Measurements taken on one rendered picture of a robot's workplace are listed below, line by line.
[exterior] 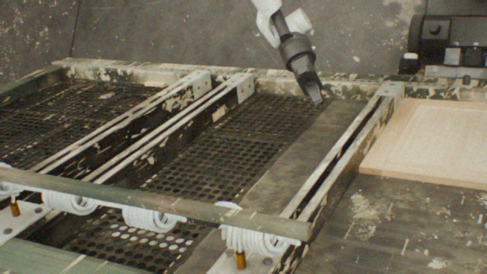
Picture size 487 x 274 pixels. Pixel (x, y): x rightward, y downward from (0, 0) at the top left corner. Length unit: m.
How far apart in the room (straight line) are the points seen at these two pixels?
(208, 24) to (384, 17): 1.00
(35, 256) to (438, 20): 1.99
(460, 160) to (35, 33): 3.18
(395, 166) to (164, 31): 2.23
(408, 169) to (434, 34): 1.26
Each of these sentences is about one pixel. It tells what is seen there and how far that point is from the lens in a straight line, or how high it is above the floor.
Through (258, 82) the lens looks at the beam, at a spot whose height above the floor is 0.90.
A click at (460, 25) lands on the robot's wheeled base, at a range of 2.63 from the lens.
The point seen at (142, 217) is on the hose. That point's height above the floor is 1.92.
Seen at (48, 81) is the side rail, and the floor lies 0.97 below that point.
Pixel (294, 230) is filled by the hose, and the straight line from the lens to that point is 0.78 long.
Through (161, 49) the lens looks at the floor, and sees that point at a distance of 3.41.
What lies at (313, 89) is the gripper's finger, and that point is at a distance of 1.51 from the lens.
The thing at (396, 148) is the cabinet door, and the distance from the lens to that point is 1.54.
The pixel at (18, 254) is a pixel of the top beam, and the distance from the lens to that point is 1.17.
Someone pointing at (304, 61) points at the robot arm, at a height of 1.32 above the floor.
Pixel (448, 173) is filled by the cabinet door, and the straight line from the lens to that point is 1.42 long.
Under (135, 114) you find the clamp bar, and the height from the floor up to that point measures 1.30.
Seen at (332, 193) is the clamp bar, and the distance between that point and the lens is 1.27.
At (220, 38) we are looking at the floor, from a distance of 3.22.
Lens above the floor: 2.70
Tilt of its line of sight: 63 degrees down
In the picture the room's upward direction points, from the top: 77 degrees counter-clockwise
